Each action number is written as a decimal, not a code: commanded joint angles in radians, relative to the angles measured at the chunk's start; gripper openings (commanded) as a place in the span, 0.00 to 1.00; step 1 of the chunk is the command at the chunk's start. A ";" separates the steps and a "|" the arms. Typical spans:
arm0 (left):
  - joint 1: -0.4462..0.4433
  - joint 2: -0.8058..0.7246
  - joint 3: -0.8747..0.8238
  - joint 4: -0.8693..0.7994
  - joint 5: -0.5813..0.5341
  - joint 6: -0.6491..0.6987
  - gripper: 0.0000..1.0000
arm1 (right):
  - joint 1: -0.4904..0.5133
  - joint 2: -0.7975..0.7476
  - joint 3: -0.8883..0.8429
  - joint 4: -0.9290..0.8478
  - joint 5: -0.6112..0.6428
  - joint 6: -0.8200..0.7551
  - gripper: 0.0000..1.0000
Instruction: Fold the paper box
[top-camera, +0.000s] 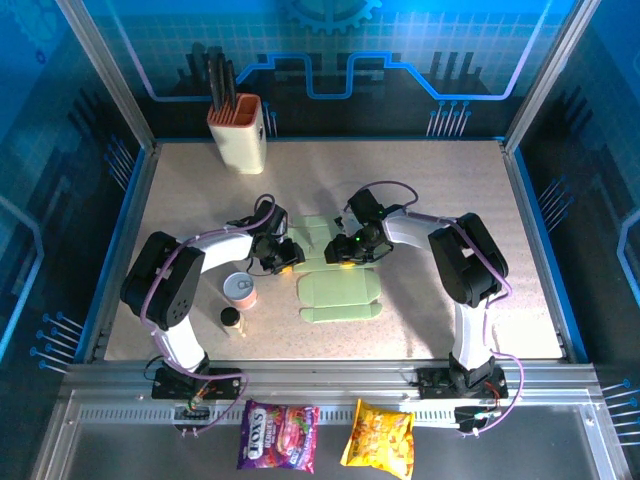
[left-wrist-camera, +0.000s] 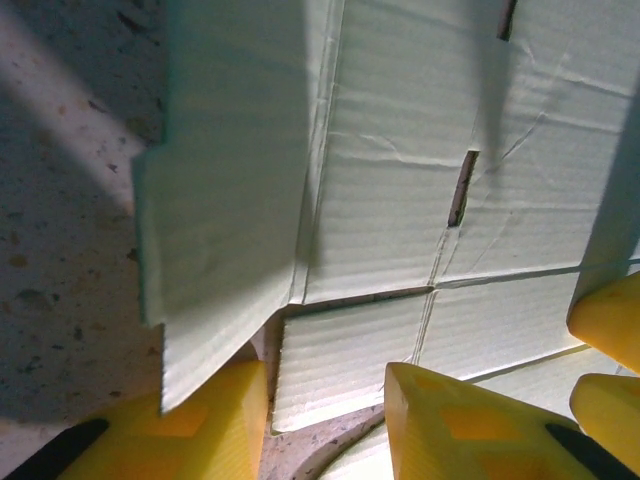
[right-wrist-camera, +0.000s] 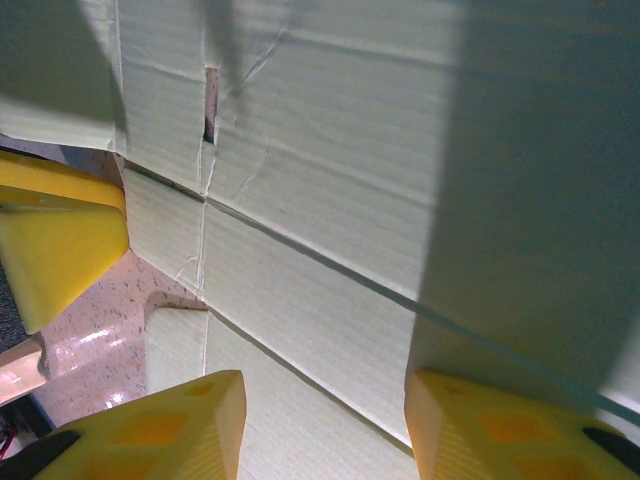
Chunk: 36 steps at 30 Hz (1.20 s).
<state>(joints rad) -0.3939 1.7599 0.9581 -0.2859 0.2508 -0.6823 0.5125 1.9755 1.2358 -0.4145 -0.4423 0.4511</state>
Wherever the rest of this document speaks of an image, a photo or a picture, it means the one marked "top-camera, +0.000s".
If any light green paper box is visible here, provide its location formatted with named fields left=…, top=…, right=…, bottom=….
left=287, top=214, right=384, bottom=325

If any pink tin can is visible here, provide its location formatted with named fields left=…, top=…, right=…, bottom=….
left=222, top=272, right=259, bottom=311

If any small bottle black cap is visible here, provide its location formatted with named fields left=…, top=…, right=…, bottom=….
left=220, top=307, right=249, bottom=339

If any cream knife block orange top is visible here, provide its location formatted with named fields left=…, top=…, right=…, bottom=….
left=207, top=93, right=266, bottom=175

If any slotted aluminium strip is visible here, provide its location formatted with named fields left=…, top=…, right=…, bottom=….
left=74, top=403, right=594, bottom=427

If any purple candy bag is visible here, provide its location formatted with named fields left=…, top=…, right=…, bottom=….
left=236, top=398, right=321, bottom=475

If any small black circuit board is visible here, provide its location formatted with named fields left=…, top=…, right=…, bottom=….
left=172, top=404, right=212, bottom=426
left=454, top=405, right=501, bottom=431

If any yellow snack bag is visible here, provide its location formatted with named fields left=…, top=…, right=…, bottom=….
left=339, top=398, right=416, bottom=480

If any aluminium frame rail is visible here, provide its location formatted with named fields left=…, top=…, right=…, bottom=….
left=58, top=359, right=604, bottom=399

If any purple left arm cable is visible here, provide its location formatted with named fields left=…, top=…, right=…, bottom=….
left=138, top=193, right=277, bottom=437

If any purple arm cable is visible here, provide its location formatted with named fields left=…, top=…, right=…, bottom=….
left=138, top=193, right=277, bottom=437
left=344, top=180, right=525, bottom=437

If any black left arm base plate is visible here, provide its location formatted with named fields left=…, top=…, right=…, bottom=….
left=151, top=367, right=244, bottom=401

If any aluminium side rail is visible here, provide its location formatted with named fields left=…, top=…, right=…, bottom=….
left=498, top=139, right=590, bottom=364
left=82, top=142, right=162, bottom=364

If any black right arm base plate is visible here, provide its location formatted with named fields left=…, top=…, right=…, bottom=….
left=417, top=367, right=509, bottom=400

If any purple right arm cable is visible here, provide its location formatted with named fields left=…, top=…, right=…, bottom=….
left=344, top=180, right=525, bottom=437

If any aluminium frame post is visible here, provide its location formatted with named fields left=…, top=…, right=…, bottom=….
left=53, top=0, right=160, bottom=154
left=501, top=0, right=604, bottom=154

